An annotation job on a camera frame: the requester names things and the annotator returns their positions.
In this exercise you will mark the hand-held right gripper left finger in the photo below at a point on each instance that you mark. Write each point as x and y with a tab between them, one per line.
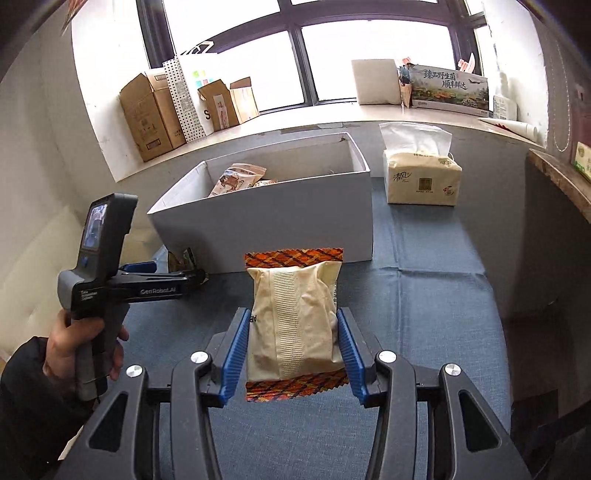
233	353

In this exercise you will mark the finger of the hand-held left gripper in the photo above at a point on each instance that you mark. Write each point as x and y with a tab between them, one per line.
196	278
141	266

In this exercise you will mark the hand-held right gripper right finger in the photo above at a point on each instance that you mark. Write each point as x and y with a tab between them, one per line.
353	353

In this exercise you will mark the dark shiny snack packet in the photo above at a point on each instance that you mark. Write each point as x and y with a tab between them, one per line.
178	261

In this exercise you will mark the beige snack packet plaid edges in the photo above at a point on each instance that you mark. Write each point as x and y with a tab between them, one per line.
295	318

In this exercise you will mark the white storage box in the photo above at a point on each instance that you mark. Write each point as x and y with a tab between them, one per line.
277	221

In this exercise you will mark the person's left forearm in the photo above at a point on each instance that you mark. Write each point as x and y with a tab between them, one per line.
32	415

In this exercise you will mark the person's left hand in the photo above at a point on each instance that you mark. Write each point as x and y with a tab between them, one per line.
62	355

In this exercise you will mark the blue table cloth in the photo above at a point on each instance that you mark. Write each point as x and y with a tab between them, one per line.
415	332

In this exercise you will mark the brown illustrated snack packet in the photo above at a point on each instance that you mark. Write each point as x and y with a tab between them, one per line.
235	180

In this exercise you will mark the large cardboard box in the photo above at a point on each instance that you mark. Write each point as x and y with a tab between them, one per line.
150	120

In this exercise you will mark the polka dot paper bag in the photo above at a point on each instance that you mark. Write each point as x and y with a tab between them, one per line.
184	101

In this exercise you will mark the small open cardboard box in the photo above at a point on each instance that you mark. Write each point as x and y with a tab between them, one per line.
221	108

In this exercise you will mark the tissue pack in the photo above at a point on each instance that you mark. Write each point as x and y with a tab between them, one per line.
420	177

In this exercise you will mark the white paper bag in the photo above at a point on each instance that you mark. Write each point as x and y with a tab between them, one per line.
198	64

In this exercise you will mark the brown pen holder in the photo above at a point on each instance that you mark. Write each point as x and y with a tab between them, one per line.
405	92

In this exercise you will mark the wooden shelf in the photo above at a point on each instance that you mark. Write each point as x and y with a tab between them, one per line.
561	180

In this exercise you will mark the white rolled paper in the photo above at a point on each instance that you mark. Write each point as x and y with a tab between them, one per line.
512	127

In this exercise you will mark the landscape printed gift box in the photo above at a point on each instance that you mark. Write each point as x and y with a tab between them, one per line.
450	90

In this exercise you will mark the white plastic pouch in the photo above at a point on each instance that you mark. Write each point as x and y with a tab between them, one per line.
504	104

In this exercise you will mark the cream green small box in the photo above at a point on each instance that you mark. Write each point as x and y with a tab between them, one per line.
582	159

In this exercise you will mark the pink card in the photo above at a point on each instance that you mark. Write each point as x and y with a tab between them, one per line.
467	64

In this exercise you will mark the dark window frame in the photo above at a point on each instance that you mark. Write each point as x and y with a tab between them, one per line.
295	50

